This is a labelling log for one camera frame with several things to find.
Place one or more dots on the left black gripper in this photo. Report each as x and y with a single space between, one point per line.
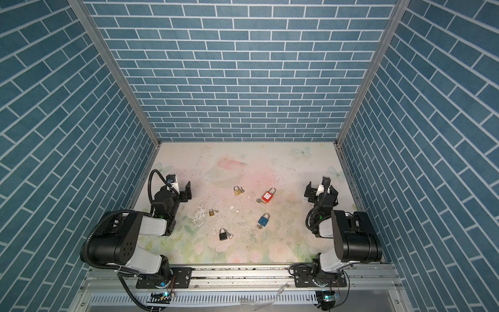
186 194

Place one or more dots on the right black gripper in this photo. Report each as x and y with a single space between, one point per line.
312 190

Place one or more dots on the small brass padlock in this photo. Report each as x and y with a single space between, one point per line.
212 212

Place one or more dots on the red padlock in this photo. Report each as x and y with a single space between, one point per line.
268 195

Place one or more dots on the large brass padlock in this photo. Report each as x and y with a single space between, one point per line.
238 190

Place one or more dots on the black padlock with key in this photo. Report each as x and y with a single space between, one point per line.
224 235

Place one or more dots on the blue padlock with key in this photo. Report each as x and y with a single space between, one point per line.
262 222

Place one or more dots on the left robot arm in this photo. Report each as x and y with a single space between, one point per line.
113 243

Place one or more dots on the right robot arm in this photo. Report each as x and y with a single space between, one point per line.
354 238

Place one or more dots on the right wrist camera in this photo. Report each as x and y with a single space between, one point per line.
324 186

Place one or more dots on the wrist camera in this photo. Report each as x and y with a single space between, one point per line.
172 183
324 186

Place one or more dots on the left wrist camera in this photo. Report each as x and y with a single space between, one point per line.
172 183

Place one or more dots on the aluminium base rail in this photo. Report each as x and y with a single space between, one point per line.
270 287

